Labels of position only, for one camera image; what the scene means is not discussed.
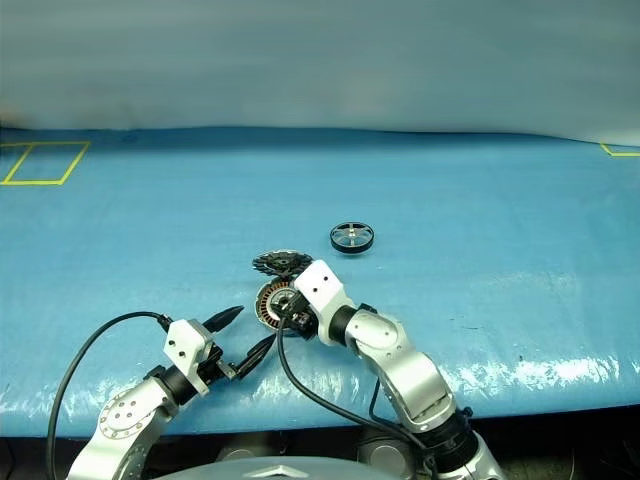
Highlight thin black right arm wire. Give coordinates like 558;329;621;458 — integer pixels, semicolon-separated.
369;376;397;427

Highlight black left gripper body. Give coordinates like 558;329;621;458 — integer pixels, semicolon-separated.
197;342;240;389

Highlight silver robot torso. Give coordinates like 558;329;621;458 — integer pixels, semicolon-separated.
184;453;401;480

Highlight round motor housing copper windings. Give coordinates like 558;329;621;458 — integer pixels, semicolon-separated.
254;280;302;332

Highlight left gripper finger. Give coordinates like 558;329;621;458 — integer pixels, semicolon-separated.
234;333;278;382
201;305;246;334

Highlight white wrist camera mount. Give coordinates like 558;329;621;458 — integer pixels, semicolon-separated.
163;319;217;397
292;258;354;347

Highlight black spoked rotor ring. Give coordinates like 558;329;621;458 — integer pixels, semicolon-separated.
329;220;376;256

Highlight blue plastic table cover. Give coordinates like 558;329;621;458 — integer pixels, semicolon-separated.
0;124;640;440

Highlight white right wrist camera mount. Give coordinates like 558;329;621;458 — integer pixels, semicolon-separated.
292;258;354;347

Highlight thick black right wrist cable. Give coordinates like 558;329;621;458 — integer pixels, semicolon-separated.
276;314;441;480

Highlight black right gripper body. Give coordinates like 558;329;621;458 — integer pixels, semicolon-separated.
279;291;320;342

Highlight round scalloped motor lid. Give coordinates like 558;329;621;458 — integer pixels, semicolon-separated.
251;247;314;282

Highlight thick black left wrist cable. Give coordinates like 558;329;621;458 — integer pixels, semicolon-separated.
47;311;174;480

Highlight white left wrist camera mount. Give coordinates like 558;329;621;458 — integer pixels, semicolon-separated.
163;319;217;397

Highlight thick black wrist cable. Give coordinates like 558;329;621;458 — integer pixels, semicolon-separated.
276;314;441;480
47;311;174;480

